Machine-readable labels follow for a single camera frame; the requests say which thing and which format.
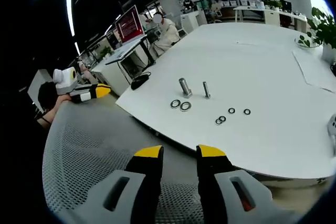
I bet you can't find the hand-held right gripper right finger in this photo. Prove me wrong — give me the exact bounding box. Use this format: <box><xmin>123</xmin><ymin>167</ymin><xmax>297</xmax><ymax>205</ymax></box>
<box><xmin>196</xmin><ymin>144</ymin><xmax>291</xmax><ymax>224</ymax></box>

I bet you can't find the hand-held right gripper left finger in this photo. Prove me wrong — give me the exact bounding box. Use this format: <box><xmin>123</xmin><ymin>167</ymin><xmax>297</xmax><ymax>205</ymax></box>
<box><xmin>70</xmin><ymin>145</ymin><xmax>165</xmax><ymax>224</ymax></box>

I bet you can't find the thick threaded stud bolt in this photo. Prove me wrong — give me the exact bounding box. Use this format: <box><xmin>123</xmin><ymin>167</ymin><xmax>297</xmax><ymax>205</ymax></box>
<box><xmin>178</xmin><ymin>77</ymin><xmax>193</xmax><ymax>99</ymax></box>

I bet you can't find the thin threaded stud bolt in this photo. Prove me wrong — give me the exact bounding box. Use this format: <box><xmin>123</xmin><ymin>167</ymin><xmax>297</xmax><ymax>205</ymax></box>
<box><xmin>202</xmin><ymin>81</ymin><xmax>212</xmax><ymax>100</ymax></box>

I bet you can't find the person's left hand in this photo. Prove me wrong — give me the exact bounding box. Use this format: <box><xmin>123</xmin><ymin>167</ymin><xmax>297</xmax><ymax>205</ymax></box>
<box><xmin>56</xmin><ymin>94</ymin><xmax>73</xmax><ymax>104</ymax></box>

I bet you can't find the black computer mouse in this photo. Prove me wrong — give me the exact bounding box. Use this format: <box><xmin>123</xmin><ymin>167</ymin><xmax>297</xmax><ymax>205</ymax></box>
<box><xmin>130</xmin><ymin>71</ymin><xmax>152</xmax><ymax>91</ymax></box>

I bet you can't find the small green plant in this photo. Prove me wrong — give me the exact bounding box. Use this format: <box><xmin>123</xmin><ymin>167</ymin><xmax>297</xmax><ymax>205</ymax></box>
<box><xmin>98</xmin><ymin>46</ymin><xmax>115</xmax><ymax>60</ymax></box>

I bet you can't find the grey mesh office chair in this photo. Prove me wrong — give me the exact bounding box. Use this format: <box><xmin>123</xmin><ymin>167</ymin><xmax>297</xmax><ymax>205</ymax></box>
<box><xmin>41</xmin><ymin>99</ymin><xmax>266</xmax><ymax>224</ymax></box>

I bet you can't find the white standing desk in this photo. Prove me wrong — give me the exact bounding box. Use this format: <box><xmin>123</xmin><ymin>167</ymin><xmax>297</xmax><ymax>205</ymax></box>
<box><xmin>104</xmin><ymin>34</ymin><xmax>156</xmax><ymax>78</ymax></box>

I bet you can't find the monitor with red screen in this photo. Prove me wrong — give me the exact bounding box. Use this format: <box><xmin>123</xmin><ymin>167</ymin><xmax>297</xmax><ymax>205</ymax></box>
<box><xmin>114</xmin><ymin>4</ymin><xmax>146</xmax><ymax>47</ymax></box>

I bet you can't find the white device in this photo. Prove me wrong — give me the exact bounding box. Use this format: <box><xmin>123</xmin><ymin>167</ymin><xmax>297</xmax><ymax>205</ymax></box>
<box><xmin>326</xmin><ymin>113</ymin><xmax>336</xmax><ymax>156</ymax></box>

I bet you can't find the white paper sheet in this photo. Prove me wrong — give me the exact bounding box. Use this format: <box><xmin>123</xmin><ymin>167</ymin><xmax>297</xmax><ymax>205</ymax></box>
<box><xmin>292</xmin><ymin>48</ymin><xmax>336</xmax><ymax>94</ymax></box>

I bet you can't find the glass bowl with plant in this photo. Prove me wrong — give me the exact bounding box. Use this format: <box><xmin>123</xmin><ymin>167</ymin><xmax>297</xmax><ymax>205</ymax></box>
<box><xmin>293</xmin><ymin>33</ymin><xmax>320</xmax><ymax>50</ymax></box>

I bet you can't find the white background desk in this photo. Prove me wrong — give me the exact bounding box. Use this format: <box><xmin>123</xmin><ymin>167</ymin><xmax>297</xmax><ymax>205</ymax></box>
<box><xmin>233</xmin><ymin>5</ymin><xmax>308</xmax><ymax>34</ymax></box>

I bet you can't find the large green potted plant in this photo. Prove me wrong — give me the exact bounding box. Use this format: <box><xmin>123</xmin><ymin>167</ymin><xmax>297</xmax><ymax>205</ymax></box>
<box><xmin>306</xmin><ymin>6</ymin><xmax>336</xmax><ymax>63</ymax></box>

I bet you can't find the black background monitor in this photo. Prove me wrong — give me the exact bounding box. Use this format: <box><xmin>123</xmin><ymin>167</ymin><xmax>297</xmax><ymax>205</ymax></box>
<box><xmin>279</xmin><ymin>0</ymin><xmax>293</xmax><ymax>12</ymax></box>

